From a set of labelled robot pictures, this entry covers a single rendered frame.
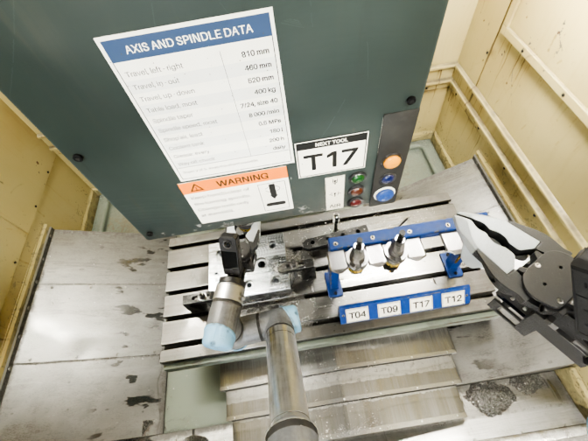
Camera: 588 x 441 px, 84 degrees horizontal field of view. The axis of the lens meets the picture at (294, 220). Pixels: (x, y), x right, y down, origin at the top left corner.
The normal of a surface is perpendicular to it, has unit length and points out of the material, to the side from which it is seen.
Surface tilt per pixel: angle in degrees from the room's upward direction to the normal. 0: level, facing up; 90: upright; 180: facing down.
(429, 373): 8
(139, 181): 90
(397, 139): 90
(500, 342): 24
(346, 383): 8
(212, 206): 90
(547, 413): 17
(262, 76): 90
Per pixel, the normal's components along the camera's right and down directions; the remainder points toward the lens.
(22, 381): 0.31, -0.55
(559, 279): -0.10, -0.53
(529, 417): -0.14, -0.75
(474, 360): -0.49, -0.42
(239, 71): 0.14, 0.83
